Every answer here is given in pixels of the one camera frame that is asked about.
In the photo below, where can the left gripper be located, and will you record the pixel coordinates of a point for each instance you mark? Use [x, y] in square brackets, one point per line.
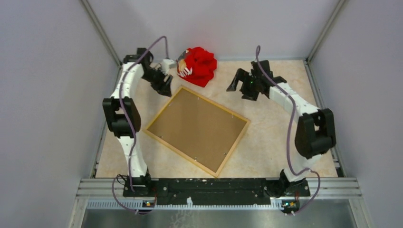
[162, 87]

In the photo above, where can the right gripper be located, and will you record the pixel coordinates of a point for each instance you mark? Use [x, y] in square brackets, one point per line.
[242, 76]

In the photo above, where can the yellow wooden picture frame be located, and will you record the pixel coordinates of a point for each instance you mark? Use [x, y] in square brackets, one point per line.
[151, 132]

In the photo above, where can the brown cardboard backing board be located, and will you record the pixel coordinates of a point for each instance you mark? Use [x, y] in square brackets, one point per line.
[198, 129]

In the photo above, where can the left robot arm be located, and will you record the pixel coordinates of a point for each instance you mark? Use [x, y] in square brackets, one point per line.
[123, 118]

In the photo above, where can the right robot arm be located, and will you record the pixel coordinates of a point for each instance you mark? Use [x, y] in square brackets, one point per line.
[311, 130]

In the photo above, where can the red crumpled cloth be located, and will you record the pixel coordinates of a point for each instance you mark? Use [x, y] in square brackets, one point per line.
[196, 65]

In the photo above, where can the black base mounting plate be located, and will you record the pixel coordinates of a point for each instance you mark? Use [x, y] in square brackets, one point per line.
[214, 192]

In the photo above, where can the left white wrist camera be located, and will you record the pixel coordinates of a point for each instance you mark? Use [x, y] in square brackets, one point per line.
[167, 64]

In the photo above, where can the aluminium front rail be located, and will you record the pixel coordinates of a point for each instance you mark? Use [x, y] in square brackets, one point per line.
[333, 203]

